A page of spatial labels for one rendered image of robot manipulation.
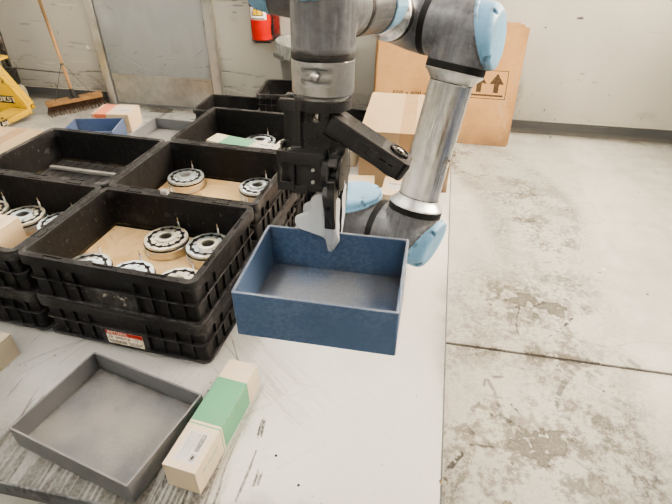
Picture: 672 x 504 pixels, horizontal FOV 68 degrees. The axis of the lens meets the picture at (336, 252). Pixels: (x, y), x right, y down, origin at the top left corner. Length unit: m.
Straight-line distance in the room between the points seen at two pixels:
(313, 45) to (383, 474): 0.70
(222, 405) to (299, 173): 0.50
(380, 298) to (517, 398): 1.41
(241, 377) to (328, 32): 0.66
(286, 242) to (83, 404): 0.59
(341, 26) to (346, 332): 0.34
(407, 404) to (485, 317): 1.33
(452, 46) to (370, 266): 0.47
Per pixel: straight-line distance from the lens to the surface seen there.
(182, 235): 1.24
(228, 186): 1.50
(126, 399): 1.11
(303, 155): 0.63
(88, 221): 1.32
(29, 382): 1.24
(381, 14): 0.67
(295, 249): 0.73
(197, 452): 0.93
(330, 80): 0.60
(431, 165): 1.04
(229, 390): 1.00
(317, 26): 0.59
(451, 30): 1.01
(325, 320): 0.60
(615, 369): 2.30
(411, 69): 3.94
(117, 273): 1.05
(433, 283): 1.32
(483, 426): 1.93
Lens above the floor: 1.51
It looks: 35 degrees down
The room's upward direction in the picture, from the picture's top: straight up
